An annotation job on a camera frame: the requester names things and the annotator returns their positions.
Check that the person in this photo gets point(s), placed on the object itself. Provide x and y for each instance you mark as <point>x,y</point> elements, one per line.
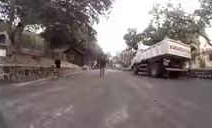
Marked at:
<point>102,63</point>
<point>57,63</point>

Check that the grey asphalt road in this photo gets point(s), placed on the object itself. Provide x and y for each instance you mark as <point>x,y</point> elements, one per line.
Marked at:
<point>104,96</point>

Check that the small dark building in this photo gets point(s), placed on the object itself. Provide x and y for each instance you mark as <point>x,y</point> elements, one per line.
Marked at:
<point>74,56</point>

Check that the white tipper truck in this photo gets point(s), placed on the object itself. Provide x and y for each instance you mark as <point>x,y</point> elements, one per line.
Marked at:
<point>167,51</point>

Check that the row of big trees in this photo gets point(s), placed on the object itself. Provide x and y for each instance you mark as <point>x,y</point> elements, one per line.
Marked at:
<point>60,20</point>

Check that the group of green trees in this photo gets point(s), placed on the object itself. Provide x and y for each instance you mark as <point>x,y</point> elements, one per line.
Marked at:
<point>167,23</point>

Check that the pale building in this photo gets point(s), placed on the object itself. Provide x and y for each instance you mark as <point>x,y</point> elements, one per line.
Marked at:
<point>204,55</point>

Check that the arched stone shrine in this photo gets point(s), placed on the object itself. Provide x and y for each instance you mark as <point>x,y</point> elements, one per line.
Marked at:
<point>2,39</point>

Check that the painted stone wall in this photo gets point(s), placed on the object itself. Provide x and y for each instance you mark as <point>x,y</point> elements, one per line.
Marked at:
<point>20,72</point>

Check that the dark low wall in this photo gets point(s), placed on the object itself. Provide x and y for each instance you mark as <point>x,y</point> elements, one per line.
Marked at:
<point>204,73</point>

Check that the white sign on post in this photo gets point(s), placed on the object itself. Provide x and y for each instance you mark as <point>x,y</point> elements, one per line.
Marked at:
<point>0,52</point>

